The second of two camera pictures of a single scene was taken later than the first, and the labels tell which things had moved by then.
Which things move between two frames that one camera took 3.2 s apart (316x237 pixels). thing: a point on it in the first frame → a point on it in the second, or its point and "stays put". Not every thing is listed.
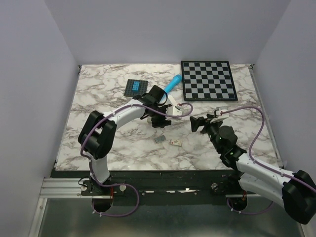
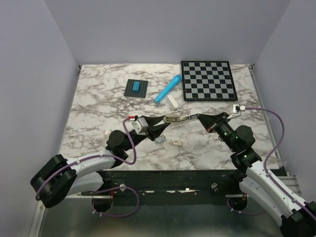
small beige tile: [178, 142] stays put
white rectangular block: [220, 117] → [237, 107]
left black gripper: [158, 123] → [153, 131]
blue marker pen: [176, 80] stays put
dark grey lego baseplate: [135, 87] stays put
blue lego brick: [136, 86] stays put
